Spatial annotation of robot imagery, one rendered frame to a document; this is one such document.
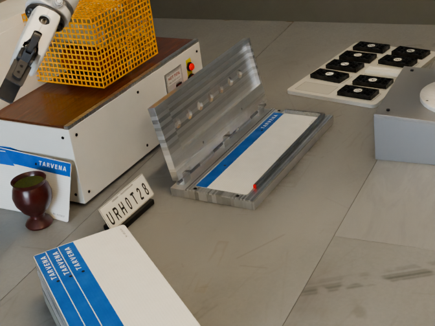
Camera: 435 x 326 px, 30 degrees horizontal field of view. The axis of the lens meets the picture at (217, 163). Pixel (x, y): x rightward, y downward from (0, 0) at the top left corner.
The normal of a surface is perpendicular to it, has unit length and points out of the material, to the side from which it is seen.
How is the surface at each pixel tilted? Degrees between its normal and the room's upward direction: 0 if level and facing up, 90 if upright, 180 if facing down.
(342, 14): 90
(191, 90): 79
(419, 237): 0
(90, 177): 90
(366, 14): 90
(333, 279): 0
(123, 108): 90
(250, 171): 0
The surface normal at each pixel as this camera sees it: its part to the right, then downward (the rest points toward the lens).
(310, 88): -0.12, -0.88
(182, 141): 0.83, -0.04
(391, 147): -0.42, 0.46
